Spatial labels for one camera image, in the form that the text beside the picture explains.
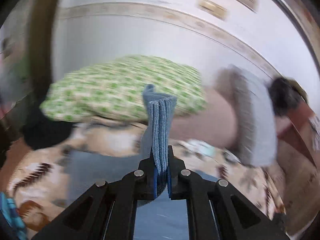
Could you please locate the blue knit sweater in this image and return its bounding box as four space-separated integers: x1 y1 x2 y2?
76 85 189 239

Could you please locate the white work glove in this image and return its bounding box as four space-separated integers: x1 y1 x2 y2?
185 139 216 157

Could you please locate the beige leaf pattern blanket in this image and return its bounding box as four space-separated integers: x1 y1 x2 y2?
1 119 286 238

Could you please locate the grey folded cloth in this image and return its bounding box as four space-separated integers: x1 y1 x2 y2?
230 66 277 167

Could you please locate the pink bed sheet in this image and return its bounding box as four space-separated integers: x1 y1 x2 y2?
170 69 238 149

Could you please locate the green checkered pillow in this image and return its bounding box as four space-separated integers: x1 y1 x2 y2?
40 55 206 122

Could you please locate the black fuzzy garment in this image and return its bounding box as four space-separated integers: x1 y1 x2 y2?
268 77 308 116

